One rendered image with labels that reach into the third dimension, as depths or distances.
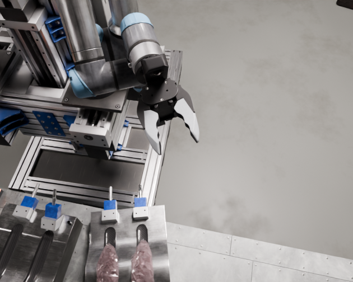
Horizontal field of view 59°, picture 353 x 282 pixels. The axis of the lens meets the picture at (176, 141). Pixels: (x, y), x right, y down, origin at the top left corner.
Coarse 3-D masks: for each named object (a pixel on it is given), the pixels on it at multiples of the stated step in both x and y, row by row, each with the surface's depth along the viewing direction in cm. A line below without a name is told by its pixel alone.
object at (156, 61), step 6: (156, 54) 55; (162, 54) 55; (144, 60) 54; (150, 60) 54; (156, 60) 54; (162, 60) 54; (144, 66) 54; (150, 66) 54; (156, 66) 54; (162, 66) 54; (168, 66) 55; (144, 72) 55; (150, 72) 55; (156, 72) 55; (162, 72) 57; (150, 78) 60; (156, 78) 62
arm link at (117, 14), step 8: (112, 0) 88; (120, 0) 87; (128, 0) 88; (136, 0) 91; (112, 8) 91; (120, 8) 90; (128, 8) 90; (136, 8) 92; (112, 16) 94; (120, 16) 92; (112, 24) 97; (112, 32) 97; (120, 32) 96; (112, 40) 99; (120, 40) 98; (112, 48) 99; (120, 48) 100; (120, 56) 102
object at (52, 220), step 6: (54, 192) 102; (54, 198) 102; (48, 204) 103; (54, 204) 103; (60, 204) 104; (48, 210) 102; (54, 210) 102; (60, 210) 104; (48, 216) 103; (54, 216) 102; (60, 216) 105; (42, 222) 102; (48, 222) 102; (54, 222) 101; (60, 222) 105; (48, 228) 102; (54, 228) 102
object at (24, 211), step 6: (36, 186) 111; (24, 198) 108; (30, 198) 108; (24, 204) 107; (30, 204) 107; (36, 204) 110; (18, 210) 105; (24, 210) 105; (30, 210) 106; (18, 216) 104; (24, 216) 104; (30, 216) 106
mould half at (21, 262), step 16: (0, 224) 105; (32, 224) 105; (64, 224) 105; (80, 224) 111; (0, 240) 103; (32, 240) 103; (64, 240) 103; (16, 256) 101; (32, 256) 100; (48, 256) 100; (64, 256) 102; (16, 272) 98; (48, 272) 98; (64, 272) 105
